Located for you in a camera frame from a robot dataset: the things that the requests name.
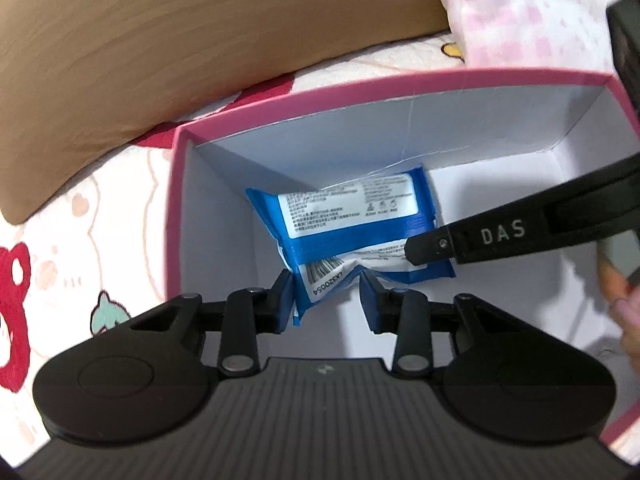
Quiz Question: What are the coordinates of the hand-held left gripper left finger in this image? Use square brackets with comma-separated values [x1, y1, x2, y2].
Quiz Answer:
[117, 269, 297, 377]

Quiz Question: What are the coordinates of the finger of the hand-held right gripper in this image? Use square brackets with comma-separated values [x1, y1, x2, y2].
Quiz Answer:
[404, 230, 454, 267]

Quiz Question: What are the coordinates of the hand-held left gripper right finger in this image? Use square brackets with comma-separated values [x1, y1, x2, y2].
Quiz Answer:
[359, 270, 523, 378]

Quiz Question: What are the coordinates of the pink cardboard box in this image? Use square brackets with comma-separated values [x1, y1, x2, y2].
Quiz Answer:
[165, 65, 640, 448]

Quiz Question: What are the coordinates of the blue wet wipes packet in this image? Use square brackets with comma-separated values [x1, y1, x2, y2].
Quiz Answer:
[245, 165, 457, 328]

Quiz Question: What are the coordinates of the person's right hand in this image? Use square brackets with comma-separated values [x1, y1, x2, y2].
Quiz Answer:
[597, 255, 640, 361]

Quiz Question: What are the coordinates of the printed bed sheet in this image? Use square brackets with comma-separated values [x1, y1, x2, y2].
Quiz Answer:
[0, 27, 470, 468]

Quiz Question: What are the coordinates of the pink checked pillow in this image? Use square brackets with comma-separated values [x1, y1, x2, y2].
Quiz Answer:
[430, 0, 631, 68]

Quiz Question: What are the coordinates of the brown pillow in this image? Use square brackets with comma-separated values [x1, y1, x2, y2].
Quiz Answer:
[0, 0, 466, 226]

